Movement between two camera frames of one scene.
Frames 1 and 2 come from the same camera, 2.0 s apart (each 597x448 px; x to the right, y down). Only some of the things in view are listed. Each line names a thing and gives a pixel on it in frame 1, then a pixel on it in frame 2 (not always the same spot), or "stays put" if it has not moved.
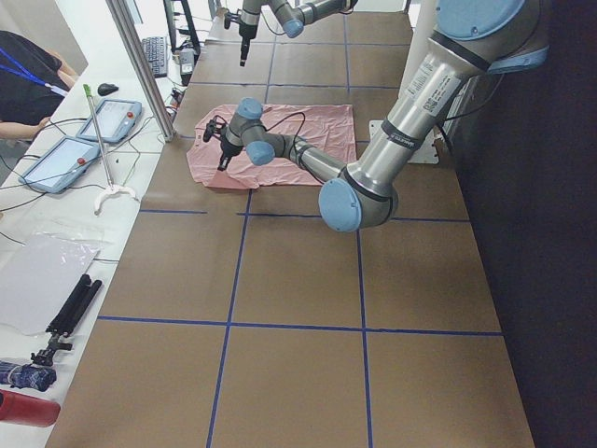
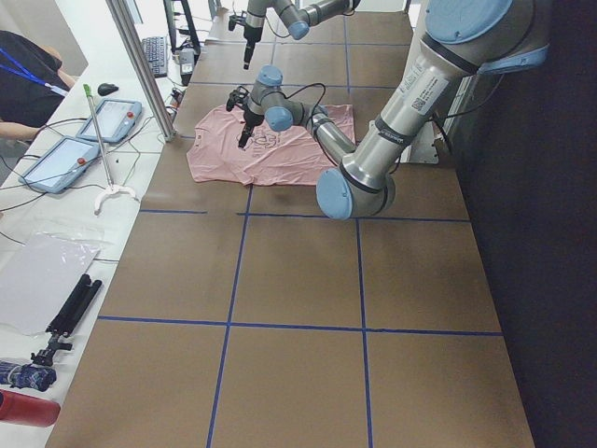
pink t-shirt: (330, 127) stays put
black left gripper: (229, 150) → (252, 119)
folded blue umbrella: (30, 375) stays put
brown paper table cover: (245, 318) stays put
